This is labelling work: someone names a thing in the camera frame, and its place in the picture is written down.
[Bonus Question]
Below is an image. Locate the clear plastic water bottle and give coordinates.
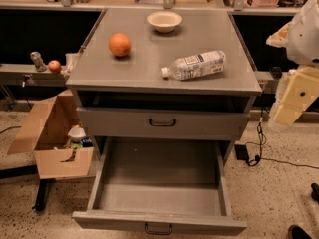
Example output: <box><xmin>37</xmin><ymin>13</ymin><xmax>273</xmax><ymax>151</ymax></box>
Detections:
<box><xmin>161</xmin><ymin>50</ymin><xmax>226</xmax><ymax>81</ymax></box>

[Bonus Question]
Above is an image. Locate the open bottom grey drawer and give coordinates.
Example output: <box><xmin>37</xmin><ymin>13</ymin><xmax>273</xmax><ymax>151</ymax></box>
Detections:
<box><xmin>73</xmin><ymin>137</ymin><xmax>247</xmax><ymax>236</ymax></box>

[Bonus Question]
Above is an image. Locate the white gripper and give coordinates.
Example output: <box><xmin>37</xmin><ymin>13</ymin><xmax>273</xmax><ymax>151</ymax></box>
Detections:
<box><xmin>266</xmin><ymin>21</ymin><xmax>319</xmax><ymax>125</ymax></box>

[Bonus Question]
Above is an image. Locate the black floor cable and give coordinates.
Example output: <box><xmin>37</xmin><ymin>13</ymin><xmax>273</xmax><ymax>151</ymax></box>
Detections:
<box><xmin>245</xmin><ymin>107</ymin><xmax>319</xmax><ymax>170</ymax></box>

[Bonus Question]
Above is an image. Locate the white paper bowl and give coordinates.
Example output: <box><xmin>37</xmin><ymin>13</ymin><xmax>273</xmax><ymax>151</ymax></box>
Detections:
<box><xmin>147</xmin><ymin>11</ymin><xmax>182</xmax><ymax>33</ymax></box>

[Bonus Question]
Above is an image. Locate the black power adapter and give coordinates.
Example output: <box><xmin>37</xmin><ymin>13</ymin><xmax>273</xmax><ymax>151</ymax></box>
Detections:
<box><xmin>235</xmin><ymin>144</ymin><xmax>249</xmax><ymax>161</ymax></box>

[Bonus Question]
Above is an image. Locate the black remote on shelf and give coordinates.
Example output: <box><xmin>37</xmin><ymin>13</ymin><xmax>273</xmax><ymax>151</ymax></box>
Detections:
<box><xmin>269</xmin><ymin>67</ymin><xmax>282</xmax><ymax>79</ymax></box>

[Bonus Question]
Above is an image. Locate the orange fruit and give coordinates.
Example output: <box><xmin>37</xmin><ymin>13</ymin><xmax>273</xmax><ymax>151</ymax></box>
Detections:
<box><xmin>109</xmin><ymin>33</ymin><xmax>131</xmax><ymax>57</ymax></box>

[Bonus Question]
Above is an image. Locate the grey drawer cabinet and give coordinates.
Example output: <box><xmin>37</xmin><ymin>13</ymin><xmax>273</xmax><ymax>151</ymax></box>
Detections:
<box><xmin>67</xmin><ymin>8</ymin><xmax>261</xmax><ymax>157</ymax></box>

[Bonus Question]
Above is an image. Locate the white bowl in box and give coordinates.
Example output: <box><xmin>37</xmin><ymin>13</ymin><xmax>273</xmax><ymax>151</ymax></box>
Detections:
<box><xmin>68</xmin><ymin>127</ymin><xmax>86</xmax><ymax>142</ymax></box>

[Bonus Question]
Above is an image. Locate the small red apple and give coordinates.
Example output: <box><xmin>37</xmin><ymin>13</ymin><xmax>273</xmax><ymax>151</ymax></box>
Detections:
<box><xmin>48</xmin><ymin>60</ymin><xmax>62</xmax><ymax>73</ymax></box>

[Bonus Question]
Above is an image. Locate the closed middle grey drawer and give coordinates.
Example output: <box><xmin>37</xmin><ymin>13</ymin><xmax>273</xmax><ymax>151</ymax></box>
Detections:
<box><xmin>77</xmin><ymin>108</ymin><xmax>249</xmax><ymax>140</ymax></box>

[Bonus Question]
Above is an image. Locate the open cardboard box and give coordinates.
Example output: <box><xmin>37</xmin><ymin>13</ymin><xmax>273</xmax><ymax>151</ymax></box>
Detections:
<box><xmin>8</xmin><ymin>90</ymin><xmax>95</xmax><ymax>179</ymax></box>

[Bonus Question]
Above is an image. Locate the small grey figurine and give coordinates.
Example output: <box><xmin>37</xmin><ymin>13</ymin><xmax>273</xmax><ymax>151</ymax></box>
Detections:
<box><xmin>30</xmin><ymin>52</ymin><xmax>47</xmax><ymax>72</ymax></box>

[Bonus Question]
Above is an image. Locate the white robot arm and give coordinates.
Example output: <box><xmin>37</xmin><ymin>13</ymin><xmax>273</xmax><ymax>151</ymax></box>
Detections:
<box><xmin>266</xmin><ymin>0</ymin><xmax>319</xmax><ymax>128</ymax></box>

